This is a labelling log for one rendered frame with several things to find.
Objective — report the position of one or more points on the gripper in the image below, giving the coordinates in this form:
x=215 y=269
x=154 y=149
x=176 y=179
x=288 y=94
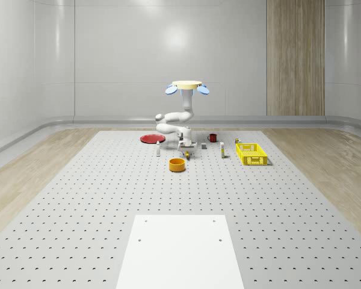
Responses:
x=188 y=145

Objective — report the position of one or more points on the banana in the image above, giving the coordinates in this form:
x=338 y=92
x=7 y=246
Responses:
x=187 y=156

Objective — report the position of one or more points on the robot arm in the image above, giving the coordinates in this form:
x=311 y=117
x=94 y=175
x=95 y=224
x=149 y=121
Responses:
x=176 y=117

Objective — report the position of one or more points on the grey cube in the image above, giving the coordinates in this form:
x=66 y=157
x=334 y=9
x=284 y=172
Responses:
x=204 y=146

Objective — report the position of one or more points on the yellow bowl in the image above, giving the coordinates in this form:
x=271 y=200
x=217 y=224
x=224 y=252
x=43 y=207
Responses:
x=177 y=166

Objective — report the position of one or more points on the red mug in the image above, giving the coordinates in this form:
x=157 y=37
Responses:
x=213 y=138

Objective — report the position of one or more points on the small white bottle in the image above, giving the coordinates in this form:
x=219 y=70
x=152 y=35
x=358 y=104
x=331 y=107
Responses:
x=158 y=150

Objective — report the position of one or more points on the white and yellow box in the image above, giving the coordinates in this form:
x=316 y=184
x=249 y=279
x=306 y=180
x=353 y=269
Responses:
x=222 y=150

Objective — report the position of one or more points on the red plate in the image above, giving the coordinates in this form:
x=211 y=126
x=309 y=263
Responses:
x=152 y=139

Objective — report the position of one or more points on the yellow basket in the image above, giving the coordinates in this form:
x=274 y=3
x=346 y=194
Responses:
x=244 y=156

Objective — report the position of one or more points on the white board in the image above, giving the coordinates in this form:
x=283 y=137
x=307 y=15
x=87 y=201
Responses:
x=180 y=253

